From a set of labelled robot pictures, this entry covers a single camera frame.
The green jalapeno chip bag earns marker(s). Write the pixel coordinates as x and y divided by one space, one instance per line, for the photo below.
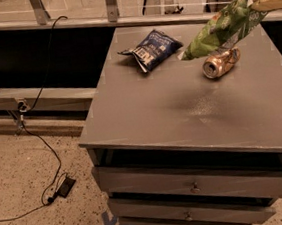
226 28

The blue chip bag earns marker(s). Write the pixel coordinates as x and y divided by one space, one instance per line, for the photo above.
153 49

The crushed gold soda can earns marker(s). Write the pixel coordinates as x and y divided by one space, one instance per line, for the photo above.
218 65

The top grey drawer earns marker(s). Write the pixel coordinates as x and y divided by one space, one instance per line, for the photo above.
189 182

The grey drawer cabinet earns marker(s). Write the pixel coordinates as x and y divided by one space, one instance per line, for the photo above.
175 117

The middle grey drawer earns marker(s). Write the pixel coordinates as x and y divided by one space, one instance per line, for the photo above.
190 212

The black power adapter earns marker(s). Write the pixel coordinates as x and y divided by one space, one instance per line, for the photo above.
65 187

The metal railing frame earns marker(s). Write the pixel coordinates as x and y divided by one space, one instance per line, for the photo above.
37 14

